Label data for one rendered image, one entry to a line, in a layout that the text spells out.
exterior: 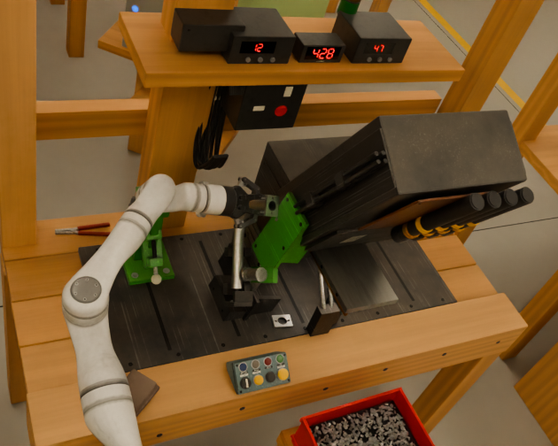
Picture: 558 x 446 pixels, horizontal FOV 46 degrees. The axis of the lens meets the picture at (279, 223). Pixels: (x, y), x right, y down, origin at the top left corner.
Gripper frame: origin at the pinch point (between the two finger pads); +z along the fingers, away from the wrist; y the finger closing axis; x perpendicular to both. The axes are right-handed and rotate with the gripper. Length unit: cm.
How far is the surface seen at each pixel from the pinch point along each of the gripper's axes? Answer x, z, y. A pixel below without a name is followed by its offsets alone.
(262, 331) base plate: 7.4, 8.6, -34.5
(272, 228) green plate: -0.4, 2.9, -5.9
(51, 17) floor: 291, 28, 114
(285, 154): 7.5, 11.0, 15.1
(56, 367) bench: 20, -43, -45
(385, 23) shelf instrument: -16, 22, 50
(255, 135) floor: 184, 120, 46
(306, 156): 5.5, 17.0, 15.3
